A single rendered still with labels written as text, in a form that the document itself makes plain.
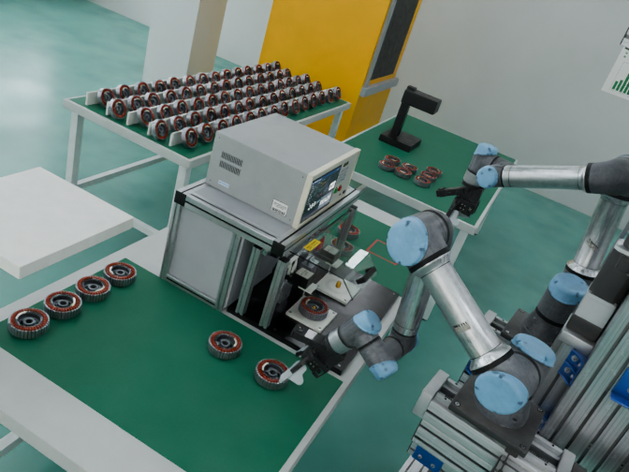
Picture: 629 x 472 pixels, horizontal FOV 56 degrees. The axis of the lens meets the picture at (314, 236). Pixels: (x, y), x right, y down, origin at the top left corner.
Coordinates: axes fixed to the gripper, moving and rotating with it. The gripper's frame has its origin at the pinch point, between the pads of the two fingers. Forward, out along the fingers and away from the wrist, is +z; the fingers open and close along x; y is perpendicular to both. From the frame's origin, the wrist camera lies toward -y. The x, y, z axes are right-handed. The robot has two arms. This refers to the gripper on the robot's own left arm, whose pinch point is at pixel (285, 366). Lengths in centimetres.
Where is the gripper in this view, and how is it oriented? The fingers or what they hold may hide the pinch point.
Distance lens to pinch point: 189.7
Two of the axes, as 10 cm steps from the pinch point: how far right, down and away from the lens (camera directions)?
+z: -6.9, 5.3, 4.9
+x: 3.2, -3.7, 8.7
